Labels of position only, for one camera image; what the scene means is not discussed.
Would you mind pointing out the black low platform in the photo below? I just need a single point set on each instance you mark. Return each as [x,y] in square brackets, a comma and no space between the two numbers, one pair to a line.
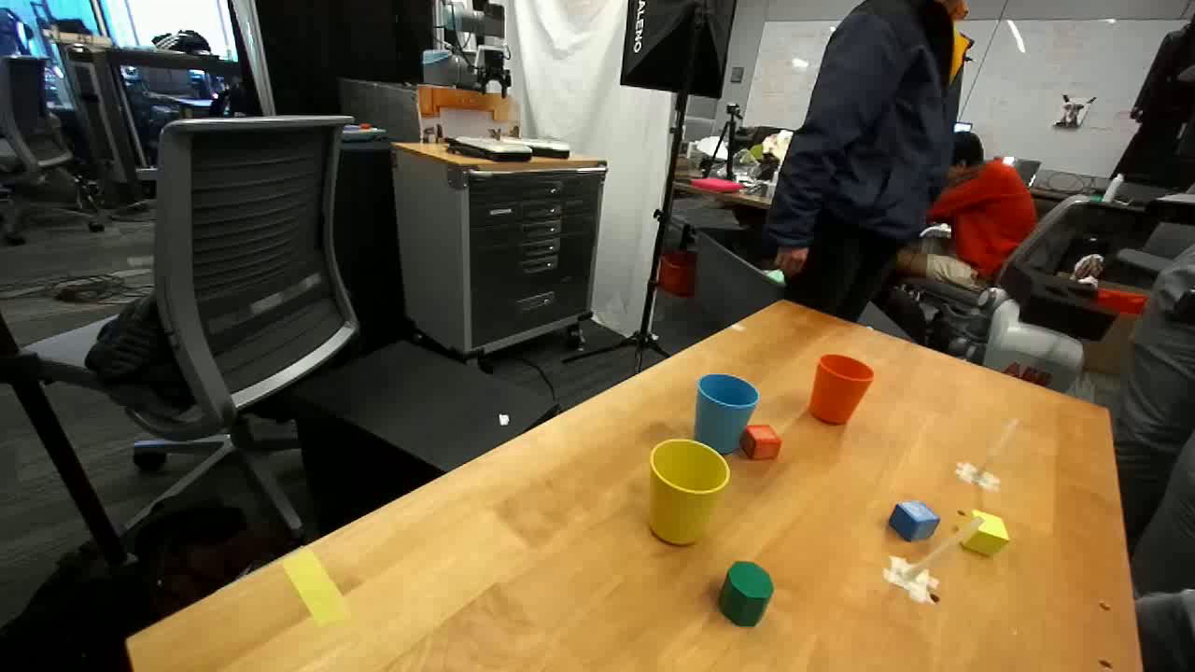
[425,397]

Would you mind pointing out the grey rounded object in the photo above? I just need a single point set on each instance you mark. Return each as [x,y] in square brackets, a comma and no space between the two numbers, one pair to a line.
[1170,638]

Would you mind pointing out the grey mesh office chair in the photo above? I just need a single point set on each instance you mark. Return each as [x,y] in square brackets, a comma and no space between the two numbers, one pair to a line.
[246,263]

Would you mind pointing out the black bag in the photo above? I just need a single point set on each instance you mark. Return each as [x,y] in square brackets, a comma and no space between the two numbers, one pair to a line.
[124,591]

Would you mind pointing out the red bucket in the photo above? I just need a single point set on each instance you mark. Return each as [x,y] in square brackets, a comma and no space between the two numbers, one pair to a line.
[679,270]

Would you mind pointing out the blue plastic cup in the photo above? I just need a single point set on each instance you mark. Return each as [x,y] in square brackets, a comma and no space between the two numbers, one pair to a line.
[725,411]

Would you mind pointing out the black softbox light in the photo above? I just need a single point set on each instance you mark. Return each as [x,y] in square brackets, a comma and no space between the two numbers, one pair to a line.
[679,44]

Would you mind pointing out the yellow tape strip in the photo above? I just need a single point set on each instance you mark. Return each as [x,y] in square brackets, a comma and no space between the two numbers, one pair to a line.
[316,588]

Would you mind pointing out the white machine housing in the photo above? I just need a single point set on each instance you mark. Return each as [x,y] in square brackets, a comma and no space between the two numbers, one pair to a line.
[1034,339]

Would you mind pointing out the yellow cube block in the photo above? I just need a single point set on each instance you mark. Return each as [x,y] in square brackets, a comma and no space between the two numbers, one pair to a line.
[989,532]

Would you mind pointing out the dark office chair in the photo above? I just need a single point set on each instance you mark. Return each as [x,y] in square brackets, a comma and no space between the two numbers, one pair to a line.
[31,135]

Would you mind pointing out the white backdrop curtain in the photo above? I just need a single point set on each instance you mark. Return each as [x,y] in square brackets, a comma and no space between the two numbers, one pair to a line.
[573,124]

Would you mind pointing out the black light stand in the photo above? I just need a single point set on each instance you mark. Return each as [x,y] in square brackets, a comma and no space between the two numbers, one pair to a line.
[668,226]

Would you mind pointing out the person in red top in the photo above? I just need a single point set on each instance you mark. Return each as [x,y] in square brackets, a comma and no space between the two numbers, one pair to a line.
[989,212]

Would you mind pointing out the black cloth covered furniture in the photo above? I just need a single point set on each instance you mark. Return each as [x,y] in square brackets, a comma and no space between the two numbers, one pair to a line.
[365,226]

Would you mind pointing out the black flat device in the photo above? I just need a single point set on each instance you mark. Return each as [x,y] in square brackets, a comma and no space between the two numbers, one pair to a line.
[492,146]

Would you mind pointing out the white tape mark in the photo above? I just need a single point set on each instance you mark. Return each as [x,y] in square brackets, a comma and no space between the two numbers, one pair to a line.
[913,582]

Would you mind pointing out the orange plastic cup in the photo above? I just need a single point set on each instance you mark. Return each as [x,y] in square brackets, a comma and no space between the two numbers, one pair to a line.
[842,390]

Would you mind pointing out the black curtain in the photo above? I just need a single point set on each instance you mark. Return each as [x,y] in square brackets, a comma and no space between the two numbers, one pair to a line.
[338,51]

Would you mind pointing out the person in dark jacket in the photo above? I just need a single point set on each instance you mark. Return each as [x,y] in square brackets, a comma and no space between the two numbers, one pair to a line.
[873,135]

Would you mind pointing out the green cylinder block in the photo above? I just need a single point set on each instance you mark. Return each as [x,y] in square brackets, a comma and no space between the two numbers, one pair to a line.
[746,594]

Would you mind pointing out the red cube block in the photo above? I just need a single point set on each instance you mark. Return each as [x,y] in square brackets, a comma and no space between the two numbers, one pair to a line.
[760,443]

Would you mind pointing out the yellow plastic cup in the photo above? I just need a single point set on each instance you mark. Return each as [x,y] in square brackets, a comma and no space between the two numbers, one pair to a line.
[685,489]

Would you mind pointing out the black tripod leg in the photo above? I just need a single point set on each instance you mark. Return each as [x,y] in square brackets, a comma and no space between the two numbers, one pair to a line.
[50,435]

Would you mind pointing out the grey drawer cabinet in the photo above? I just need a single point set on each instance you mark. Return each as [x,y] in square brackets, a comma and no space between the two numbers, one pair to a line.
[500,243]

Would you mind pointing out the blue cube block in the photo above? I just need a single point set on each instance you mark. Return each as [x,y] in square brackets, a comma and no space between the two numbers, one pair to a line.
[913,522]

